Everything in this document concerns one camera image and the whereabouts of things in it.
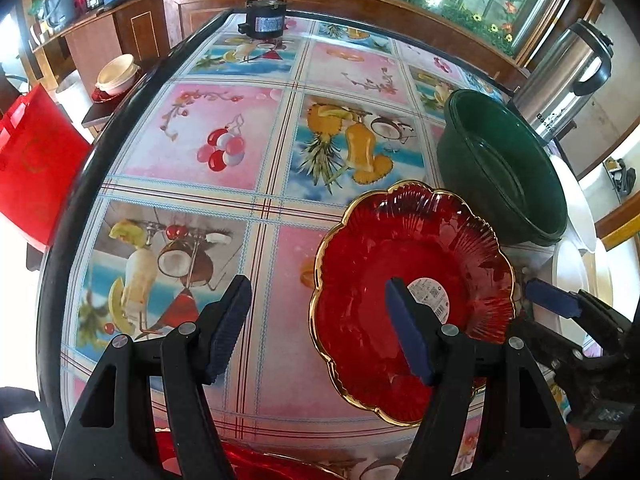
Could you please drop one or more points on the dark side stool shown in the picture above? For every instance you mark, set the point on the dark side stool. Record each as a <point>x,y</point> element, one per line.
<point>100,114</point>

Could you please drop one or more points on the fruit printed tablecloth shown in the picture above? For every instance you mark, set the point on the fruit printed tablecloth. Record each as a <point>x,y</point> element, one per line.
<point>250,170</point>

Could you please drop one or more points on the black rimmed dining table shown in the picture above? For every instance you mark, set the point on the black rimmed dining table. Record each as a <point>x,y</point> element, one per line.
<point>65,260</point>

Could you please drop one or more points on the stainless steel thermos flask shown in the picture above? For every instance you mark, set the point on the stainless steel thermos flask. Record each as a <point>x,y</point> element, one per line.
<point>560,70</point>

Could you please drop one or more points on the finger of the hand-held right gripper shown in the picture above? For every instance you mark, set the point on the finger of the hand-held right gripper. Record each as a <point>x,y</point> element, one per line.
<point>545,335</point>
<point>552,297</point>

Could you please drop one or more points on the red bag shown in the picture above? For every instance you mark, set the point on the red bag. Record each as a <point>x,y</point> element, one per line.
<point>35,160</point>

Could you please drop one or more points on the white bucket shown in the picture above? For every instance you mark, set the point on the white bucket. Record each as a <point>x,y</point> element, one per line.
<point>75,95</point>

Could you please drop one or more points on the wooden cabinet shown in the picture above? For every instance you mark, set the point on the wooden cabinet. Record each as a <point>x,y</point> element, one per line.
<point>210,15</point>

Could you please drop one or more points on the dark green bowl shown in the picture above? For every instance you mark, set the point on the dark green bowl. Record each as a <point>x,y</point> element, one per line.
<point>500,170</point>

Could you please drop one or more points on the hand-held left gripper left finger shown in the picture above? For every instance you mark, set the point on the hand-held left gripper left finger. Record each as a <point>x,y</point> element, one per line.
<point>227,330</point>

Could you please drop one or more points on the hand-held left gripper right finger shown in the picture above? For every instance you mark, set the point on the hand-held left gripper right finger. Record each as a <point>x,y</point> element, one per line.
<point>410,332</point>

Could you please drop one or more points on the small red plate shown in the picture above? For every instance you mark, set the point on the small red plate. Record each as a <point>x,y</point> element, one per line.
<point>102,96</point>

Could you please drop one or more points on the dark small object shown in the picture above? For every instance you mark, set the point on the dark small object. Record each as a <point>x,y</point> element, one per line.
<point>620,175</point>

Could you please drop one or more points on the black electric motor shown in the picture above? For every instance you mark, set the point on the black electric motor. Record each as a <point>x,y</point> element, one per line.
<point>262,20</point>

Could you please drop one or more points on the cream white bowl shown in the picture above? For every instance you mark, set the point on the cream white bowl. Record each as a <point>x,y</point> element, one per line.
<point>117,72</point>

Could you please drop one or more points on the white plate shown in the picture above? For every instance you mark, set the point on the white plate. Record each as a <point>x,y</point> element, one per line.
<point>575,270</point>
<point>575,200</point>

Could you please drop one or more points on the red glass plate gold rim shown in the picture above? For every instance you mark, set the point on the red glass plate gold rim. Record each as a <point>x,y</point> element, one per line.
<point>380,280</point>
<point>260,460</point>

